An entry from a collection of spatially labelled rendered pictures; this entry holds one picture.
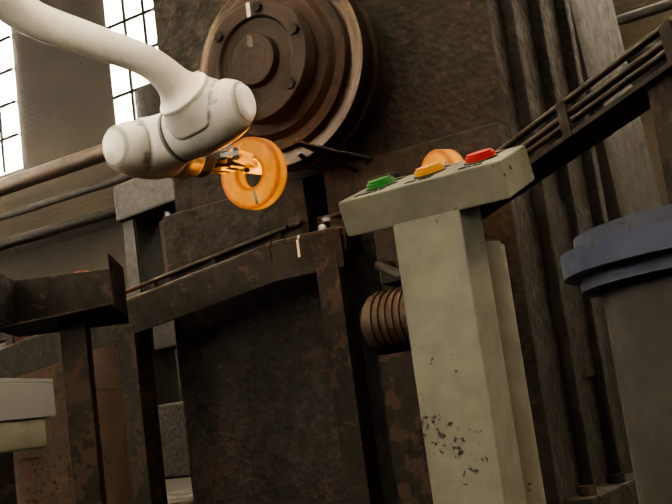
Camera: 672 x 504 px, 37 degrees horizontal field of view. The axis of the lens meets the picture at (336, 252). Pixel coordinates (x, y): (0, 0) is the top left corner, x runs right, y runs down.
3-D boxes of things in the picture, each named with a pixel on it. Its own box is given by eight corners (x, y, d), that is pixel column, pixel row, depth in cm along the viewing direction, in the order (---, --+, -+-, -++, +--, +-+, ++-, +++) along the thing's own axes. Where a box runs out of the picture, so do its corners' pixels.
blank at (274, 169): (221, 154, 222) (212, 152, 219) (277, 126, 214) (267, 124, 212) (240, 220, 219) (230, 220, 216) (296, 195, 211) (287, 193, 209)
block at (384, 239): (402, 287, 228) (387, 184, 232) (434, 281, 224) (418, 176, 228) (379, 286, 219) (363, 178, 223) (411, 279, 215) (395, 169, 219)
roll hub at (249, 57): (226, 138, 240) (212, 26, 244) (325, 106, 226) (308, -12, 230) (211, 134, 235) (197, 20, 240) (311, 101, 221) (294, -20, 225)
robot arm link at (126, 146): (156, 190, 195) (208, 165, 188) (98, 184, 182) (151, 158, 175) (144, 137, 197) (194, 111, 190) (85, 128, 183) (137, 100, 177)
